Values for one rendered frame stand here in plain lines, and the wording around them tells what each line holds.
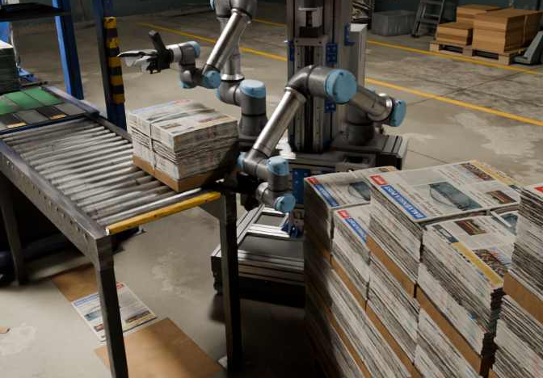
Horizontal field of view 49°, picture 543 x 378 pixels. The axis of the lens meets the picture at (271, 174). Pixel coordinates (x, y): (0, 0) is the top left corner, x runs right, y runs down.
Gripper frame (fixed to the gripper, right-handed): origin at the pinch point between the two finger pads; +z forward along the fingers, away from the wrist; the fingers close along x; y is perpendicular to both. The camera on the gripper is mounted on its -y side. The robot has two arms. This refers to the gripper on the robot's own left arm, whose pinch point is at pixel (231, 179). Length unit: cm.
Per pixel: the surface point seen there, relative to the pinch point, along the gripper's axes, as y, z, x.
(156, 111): 24.9, 28.8, 15.5
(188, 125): 24.9, 4.3, 15.2
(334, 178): 4.6, -33.1, -24.5
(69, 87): 1, 182, -4
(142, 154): 8.9, 26.9, 24.2
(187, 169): 10.6, -1.6, 20.2
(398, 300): 0, -96, 11
